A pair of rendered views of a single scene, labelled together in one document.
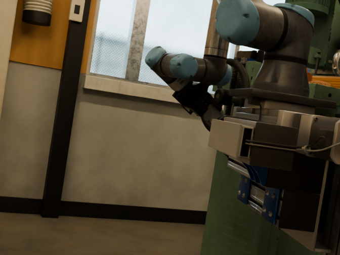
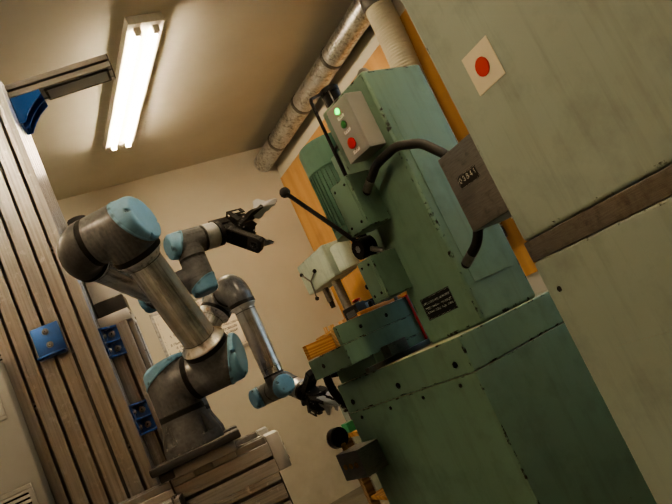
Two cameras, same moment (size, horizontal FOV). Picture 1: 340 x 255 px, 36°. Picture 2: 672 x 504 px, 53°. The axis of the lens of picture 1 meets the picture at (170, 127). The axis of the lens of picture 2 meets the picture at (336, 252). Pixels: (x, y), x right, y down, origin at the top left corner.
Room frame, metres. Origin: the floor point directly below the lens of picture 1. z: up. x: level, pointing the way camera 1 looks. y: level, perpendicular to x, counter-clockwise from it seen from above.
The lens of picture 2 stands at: (1.85, -2.51, 0.86)
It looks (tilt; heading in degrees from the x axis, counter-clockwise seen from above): 9 degrees up; 85
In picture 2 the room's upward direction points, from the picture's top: 25 degrees counter-clockwise
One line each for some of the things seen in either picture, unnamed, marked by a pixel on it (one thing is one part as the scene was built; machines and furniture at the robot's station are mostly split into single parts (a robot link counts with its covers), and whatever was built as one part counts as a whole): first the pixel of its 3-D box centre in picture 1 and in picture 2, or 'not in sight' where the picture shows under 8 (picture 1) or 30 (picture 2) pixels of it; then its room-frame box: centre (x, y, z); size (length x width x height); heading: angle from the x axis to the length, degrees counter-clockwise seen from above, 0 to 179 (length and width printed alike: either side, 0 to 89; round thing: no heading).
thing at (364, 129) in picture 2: not in sight; (355, 127); (2.18, -0.81, 1.40); 0.10 x 0.06 x 0.16; 122
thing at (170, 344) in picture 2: not in sight; (204, 329); (1.19, 2.33, 1.48); 0.64 x 0.02 x 0.46; 23
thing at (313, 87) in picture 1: (268, 89); (394, 333); (2.10, -0.36, 0.87); 0.61 x 0.30 x 0.06; 32
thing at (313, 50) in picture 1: (302, 56); not in sight; (2.14, -0.48, 1.03); 0.14 x 0.07 x 0.09; 122
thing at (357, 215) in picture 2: not in sight; (359, 203); (2.12, -0.73, 1.23); 0.09 x 0.08 x 0.15; 122
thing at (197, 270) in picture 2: not in sight; (194, 278); (1.62, -0.65, 1.24); 0.11 x 0.08 x 0.11; 167
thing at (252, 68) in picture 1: (254, 75); not in sight; (2.05, -0.29, 0.91); 0.15 x 0.14 x 0.09; 32
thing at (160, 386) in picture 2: not in sight; (173, 384); (1.49, -0.77, 0.98); 0.13 x 0.12 x 0.14; 167
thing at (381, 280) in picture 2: not in sight; (384, 276); (2.10, -0.71, 1.02); 0.09 x 0.07 x 0.12; 32
